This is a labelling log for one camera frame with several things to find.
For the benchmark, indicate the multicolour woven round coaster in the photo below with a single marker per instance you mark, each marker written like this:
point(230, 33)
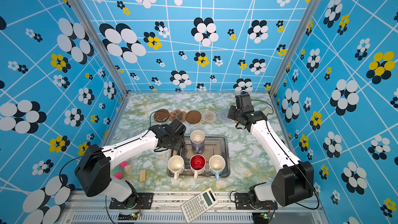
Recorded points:
point(209, 117)

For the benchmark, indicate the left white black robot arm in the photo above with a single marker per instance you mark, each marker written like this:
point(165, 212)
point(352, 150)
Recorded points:
point(94, 169)

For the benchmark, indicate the cork paw print coaster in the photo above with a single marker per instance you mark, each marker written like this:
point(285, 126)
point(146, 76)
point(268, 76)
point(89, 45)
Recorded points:
point(178, 114)

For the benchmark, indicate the aluminium front frame rail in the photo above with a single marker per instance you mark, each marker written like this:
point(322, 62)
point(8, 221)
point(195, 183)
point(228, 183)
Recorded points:
point(166, 209)

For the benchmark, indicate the grey woven round coaster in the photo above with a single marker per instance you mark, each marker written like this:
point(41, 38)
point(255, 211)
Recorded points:
point(223, 116)

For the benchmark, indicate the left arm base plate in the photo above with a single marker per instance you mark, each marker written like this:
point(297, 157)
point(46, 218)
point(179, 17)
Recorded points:
point(146, 199)

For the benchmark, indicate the red interior mug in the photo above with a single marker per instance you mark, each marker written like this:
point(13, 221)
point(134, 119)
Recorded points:
point(197, 165)

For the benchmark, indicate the lavender ceramic mug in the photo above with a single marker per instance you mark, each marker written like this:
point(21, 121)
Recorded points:
point(197, 138)

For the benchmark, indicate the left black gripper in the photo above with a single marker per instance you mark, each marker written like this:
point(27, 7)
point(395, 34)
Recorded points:
point(181, 141)

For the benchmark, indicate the dark brown round coaster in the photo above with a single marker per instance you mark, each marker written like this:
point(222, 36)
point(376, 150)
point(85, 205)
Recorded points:
point(161, 115)

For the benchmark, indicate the white scientific calculator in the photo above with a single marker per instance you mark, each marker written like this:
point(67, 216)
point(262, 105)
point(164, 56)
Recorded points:
point(199, 204)

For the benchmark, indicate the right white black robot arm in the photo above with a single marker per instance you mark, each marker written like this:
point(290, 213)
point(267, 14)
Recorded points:
point(294, 180)

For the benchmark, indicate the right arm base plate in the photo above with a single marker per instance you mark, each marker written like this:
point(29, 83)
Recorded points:
point(242, 202)

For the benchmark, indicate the light blue handled mug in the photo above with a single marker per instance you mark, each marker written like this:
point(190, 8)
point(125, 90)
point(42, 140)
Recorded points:
point(216, 165)

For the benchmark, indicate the brown wooden round coaster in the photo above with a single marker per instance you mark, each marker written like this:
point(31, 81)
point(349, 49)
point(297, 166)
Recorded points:
point(193, 117)

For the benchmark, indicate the right green circuit board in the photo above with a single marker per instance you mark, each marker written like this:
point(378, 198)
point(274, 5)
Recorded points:
point(262, 218)

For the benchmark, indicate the small wooden block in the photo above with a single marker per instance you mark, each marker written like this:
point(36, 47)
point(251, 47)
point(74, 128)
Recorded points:
point(142, 175)

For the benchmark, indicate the plush toy with glasses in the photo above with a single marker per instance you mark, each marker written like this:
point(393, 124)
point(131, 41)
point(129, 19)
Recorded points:
point(118, 170)

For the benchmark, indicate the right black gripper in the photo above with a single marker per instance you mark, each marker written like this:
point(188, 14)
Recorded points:
point(232, 109)

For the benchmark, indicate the green circuit board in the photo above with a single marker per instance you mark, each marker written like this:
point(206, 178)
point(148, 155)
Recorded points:
point(262, 218)
point(128, 216)

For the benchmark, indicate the cream mug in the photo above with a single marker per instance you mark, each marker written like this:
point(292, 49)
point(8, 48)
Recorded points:
point(176, 166)

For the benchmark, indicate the left green circuit board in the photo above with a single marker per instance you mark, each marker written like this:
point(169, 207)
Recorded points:
point(128, 216)

